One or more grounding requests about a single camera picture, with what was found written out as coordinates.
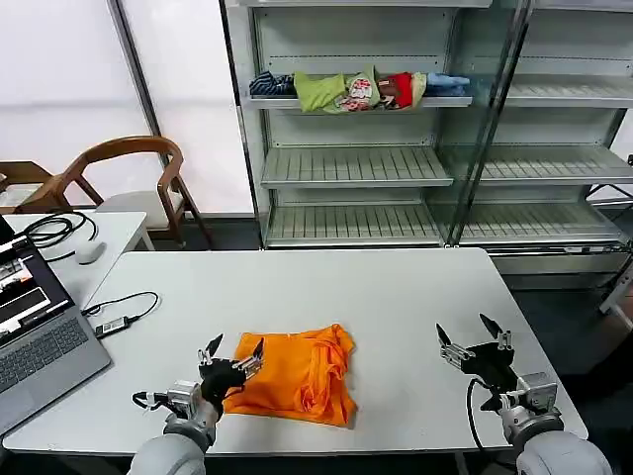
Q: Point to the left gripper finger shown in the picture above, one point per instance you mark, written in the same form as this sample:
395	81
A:
249	367
207	353

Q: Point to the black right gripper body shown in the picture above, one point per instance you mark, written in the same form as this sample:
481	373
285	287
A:
489	363

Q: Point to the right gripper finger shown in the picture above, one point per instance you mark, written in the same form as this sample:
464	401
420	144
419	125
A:
503	339
452	352

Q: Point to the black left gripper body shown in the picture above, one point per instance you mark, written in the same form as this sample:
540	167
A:
220	380

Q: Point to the orange t-shirt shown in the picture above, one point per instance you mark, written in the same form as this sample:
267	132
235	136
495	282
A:
282	381

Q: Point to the grey metal stand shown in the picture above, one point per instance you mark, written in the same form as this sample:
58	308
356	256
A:
615	297

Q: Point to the small white side table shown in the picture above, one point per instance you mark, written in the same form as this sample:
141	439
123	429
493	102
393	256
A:
123	227

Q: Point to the white computer mouse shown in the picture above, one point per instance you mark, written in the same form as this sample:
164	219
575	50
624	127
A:
91	253

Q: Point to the grey open laptop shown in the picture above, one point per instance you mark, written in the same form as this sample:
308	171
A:
44	346

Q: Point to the empty grey glass-sided shelf rack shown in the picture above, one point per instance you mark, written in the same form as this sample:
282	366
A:
549	168

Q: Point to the grey shelf rack with clothes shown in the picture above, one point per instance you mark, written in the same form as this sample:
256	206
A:
356	168

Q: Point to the wooden armchair with pale seat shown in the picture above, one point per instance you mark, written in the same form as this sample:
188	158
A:
123	146

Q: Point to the brown wooden furniture piece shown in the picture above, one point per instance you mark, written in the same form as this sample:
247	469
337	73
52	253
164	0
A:
29	170

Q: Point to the dark slanted window post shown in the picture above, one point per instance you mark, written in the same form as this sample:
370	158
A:
133	69

